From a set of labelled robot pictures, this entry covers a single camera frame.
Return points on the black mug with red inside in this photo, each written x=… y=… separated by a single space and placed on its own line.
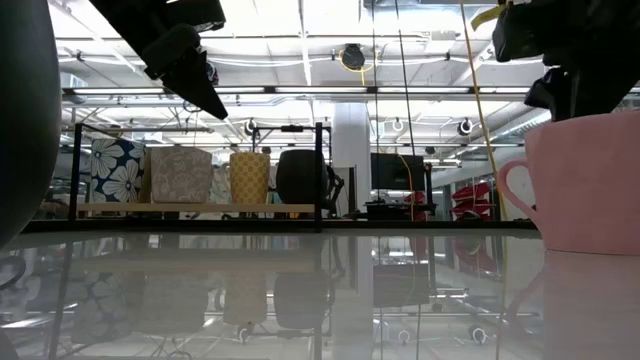
x=25 y=125

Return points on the pink mug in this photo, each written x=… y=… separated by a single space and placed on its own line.
x=590 y=190

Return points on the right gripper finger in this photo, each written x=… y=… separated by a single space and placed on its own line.
x=547 y=87
x=600 y=90

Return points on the yellow dotted mug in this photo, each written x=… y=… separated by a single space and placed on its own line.
x=249 y=177

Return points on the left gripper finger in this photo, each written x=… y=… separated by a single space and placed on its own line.
x=195 y=82

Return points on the red storage bins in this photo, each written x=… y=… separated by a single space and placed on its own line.
x=470 y=195

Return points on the yellow tag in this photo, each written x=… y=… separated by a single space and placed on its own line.
x=487 y=17

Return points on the ceiling light strip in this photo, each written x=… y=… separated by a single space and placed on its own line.
x=320 y=90

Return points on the black desk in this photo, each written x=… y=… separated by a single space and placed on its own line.
x=395 y=210

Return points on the all black mug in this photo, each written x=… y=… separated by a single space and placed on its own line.
x=300 y=175

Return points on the black metal rig frame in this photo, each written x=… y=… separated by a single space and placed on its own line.
x=425 y=226

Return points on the black monitor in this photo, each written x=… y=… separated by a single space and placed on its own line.
x=395 y=172

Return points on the wooden shelf with black frame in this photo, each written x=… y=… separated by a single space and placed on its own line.
x=200 y=207

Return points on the beige grey mug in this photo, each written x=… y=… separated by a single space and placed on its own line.
x=180 y=175

